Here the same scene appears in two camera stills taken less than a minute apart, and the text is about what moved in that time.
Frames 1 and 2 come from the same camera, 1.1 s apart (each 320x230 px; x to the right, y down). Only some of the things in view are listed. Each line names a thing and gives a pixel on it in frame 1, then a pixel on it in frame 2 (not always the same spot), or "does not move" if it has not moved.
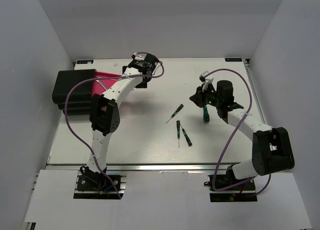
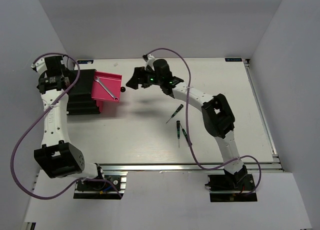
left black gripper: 141,85 → 67,73
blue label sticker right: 233,59 does not move
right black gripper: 198,98 → 139,73
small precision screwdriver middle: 178,122 does not move
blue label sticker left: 84,62 does not move
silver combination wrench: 102,85 does not move
